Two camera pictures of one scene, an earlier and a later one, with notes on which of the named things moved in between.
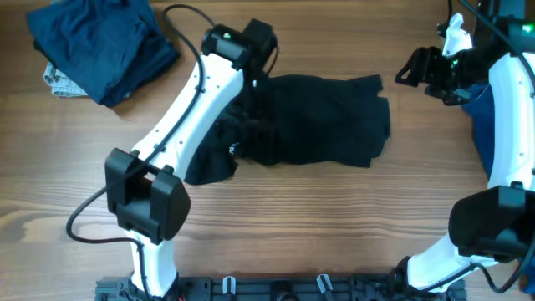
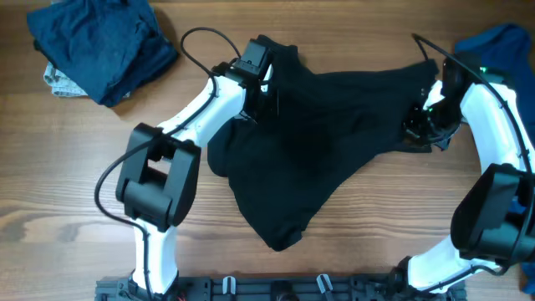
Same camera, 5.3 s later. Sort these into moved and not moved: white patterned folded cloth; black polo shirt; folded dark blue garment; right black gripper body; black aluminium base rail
Moved: right black gripper body; black polo shirt
Not moved: folded dark blue garment; white patterned folded cloth; black aluminium base rail
